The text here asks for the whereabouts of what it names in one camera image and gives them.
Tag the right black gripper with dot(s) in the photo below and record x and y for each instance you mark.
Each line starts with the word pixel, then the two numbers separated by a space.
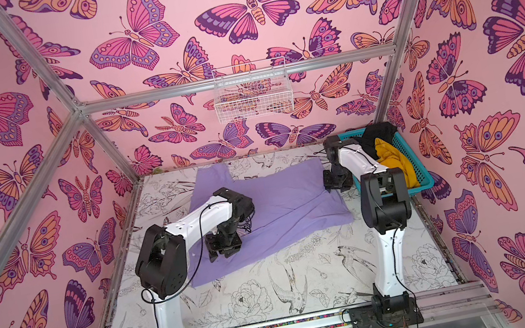
pixel 335 178

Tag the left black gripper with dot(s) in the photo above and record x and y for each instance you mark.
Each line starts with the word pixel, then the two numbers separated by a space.
pixel 217 248

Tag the lavender purple t-shirt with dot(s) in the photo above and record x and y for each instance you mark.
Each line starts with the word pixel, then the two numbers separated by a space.
pixel 289 206

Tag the teal plastic laundry basket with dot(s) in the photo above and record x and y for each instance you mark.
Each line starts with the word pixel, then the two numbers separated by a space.
pixel 425 179

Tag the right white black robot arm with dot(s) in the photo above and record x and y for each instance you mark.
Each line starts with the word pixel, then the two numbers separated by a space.
pixel 385 208

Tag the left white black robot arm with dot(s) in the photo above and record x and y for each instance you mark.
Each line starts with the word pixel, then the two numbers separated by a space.
pixel 170 256

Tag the mustard yellow t-shirt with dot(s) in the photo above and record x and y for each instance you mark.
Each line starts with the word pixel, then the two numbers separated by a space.
pixel 390 156

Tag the black t-shirt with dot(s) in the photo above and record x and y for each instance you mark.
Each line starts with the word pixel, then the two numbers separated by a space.
pixel 383 131

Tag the white wire wall basket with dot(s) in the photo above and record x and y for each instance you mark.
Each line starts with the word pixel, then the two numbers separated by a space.
pixel 256 98

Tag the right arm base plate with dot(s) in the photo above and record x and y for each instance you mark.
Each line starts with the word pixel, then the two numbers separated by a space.
pixel 398 312

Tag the aluminium frame horizontal bar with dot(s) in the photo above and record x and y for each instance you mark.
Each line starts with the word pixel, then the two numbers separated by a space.
pixel 212 83

